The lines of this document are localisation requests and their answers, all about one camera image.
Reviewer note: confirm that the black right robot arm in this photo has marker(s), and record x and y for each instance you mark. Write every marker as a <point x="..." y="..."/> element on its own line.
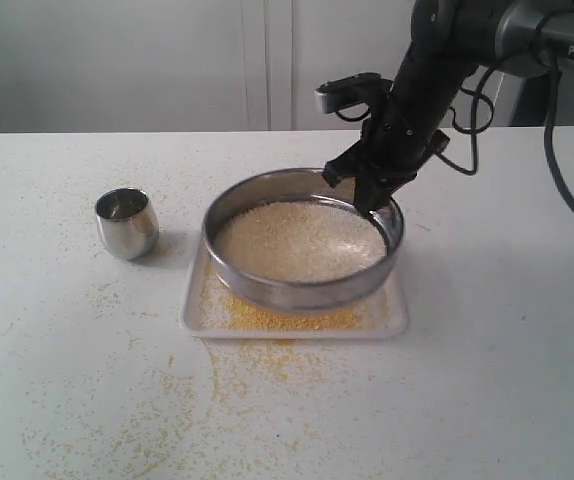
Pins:
<point x="449" y="41"/>

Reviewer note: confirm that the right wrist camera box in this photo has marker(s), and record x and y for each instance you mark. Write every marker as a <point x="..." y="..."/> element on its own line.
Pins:
<point x="337" y="95"/>

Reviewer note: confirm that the stainless steel cup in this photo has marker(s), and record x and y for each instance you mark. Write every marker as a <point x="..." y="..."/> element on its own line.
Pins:
<point x="127" y="223"/>

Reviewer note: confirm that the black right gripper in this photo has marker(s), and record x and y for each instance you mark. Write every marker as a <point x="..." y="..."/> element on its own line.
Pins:
<point x="400" y="138"/>

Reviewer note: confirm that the yellow millet pile on tray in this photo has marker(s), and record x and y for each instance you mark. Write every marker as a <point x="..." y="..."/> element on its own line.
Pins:
<point x="218" y="308"/>

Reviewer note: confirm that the white rice grains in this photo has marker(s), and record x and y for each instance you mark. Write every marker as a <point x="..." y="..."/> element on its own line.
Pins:
<point x="302" y="242"/>

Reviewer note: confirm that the white rectangular plastic tray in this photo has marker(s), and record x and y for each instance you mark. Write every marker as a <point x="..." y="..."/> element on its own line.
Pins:
<point x="397" y="318"/>

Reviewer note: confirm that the round steel mesh sieve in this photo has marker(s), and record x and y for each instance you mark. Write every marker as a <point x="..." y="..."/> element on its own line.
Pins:
<point x="300" y="185"/>

